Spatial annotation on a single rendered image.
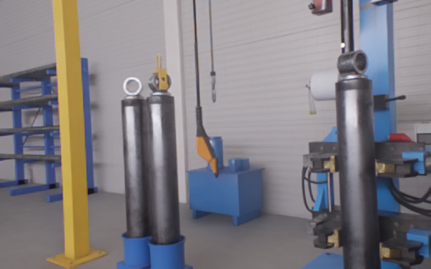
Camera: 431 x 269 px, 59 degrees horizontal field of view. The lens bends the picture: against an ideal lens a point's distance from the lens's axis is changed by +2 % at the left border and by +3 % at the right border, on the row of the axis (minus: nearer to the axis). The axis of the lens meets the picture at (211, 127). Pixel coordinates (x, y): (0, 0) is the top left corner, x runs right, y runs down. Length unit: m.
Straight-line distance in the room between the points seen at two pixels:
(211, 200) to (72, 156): 1.87
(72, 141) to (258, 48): 2.74
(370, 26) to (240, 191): 2.50
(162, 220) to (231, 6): 3.56
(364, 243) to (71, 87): 2.82
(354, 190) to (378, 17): 1.22
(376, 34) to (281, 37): 2.30
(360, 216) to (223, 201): 2.49
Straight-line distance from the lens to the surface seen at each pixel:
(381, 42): 2.91
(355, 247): 2.54
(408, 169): 2.37
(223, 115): 5.49
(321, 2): 2.65
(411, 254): 2.47
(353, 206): 2.47
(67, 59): 3.88
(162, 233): 2.91
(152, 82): 2.87
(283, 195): 5.08
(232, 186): 4.58
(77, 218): 3.92
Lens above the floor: 1.25
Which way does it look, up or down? 1 degrees down
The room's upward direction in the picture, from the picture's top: 3 degrees counter-clockwise
